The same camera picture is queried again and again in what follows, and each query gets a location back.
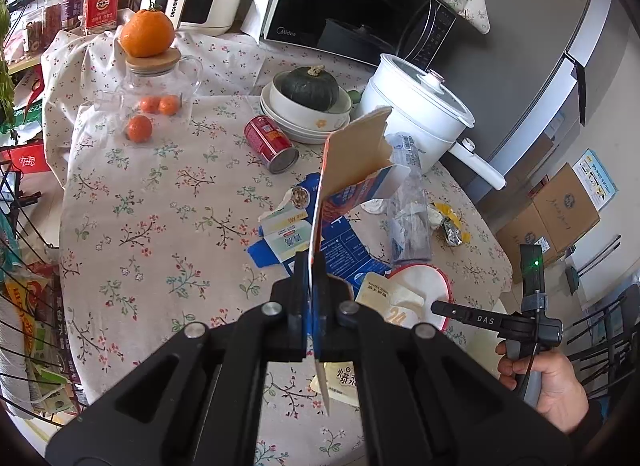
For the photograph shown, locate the cardboard box with label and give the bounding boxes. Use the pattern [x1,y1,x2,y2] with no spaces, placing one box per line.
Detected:
[495,206,568,271]

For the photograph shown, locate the large cardboard box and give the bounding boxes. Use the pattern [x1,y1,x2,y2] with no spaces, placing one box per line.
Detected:
[532,163,601,254]

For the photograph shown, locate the black wire rack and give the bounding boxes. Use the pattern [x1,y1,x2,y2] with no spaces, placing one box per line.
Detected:
[0,161,93,429]

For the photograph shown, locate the person's right hand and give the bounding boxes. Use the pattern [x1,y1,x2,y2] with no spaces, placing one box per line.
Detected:
[496,341,591,434]

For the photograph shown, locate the white electric pot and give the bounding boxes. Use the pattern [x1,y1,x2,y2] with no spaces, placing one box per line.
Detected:
[360,53,507,191]

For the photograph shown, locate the white bowl flower print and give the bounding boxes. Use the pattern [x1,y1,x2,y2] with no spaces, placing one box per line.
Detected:
[270,70,353,133]

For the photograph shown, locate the green plant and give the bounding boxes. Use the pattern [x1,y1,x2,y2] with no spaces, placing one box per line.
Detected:
[0,0,17,143]

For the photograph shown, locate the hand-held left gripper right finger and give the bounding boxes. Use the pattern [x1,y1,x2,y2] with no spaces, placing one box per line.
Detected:
[318,273,576,466]

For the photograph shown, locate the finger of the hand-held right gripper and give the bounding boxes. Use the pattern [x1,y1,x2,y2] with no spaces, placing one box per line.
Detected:
[431,300,512,334]

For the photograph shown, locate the grey refrigerator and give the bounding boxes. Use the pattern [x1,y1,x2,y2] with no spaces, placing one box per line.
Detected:
[440,0,617,193]

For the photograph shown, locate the jar with dark label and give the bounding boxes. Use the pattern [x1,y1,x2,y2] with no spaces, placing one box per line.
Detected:
[60,0,86,32]

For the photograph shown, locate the crushed clear plastic bottle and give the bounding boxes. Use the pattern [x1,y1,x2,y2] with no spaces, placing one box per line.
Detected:
[382,132,435,267]

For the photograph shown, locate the torn orange blue white carton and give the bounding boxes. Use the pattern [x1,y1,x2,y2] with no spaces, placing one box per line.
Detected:
[309,106,412,417]

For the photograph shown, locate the small white blue box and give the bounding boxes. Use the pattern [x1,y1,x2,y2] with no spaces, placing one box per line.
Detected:
[257,206,316,267]

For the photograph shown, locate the clear jar red contents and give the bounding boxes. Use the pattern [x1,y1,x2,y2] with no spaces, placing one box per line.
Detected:
[21,6,46,54]
[42,0,63,42]

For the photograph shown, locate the red can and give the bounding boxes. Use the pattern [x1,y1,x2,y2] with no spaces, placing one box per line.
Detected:
[244,116,300,175]

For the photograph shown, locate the floral tablecloth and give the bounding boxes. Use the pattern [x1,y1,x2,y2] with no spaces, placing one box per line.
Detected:
[42,28,513,466]

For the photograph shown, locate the red box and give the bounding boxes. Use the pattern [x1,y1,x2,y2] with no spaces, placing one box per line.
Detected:
[0,143,52,175]

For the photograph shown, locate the large orange with stem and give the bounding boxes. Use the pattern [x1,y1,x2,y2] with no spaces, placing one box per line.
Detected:
[119,3,176,58]

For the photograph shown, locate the black microwave oven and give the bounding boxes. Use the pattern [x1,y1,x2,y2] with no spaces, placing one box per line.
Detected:
[260,0,458,84]

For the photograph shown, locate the dark green pumpkin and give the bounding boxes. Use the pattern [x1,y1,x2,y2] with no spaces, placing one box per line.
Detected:
[280,66,340,111]

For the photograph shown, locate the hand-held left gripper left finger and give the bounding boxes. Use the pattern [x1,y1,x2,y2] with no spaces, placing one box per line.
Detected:
[45,251,312,466]

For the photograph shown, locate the person's right forearm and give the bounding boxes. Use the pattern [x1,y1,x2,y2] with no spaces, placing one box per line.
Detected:
[567,393,618,464]

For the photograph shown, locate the plain white bowl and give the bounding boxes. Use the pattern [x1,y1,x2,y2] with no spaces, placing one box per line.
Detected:
[260,96,348,145]
[261,90,351,141]

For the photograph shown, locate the yellow foil wrapper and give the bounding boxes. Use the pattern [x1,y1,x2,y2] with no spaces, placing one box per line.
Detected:
[431,202,474,247]

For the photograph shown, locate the cream pouch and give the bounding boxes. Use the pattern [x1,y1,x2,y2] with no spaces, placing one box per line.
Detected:
[309,271,442,409]

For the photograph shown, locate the blue white leaflet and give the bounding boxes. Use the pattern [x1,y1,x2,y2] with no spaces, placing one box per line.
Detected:
[572,148,620,211]

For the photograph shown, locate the red-rimmed instant noodle cup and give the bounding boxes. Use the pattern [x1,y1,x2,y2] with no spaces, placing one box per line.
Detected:
[386,262,454,333]

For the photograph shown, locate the black chair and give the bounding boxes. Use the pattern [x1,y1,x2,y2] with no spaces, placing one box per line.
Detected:
[565,236,640,389]

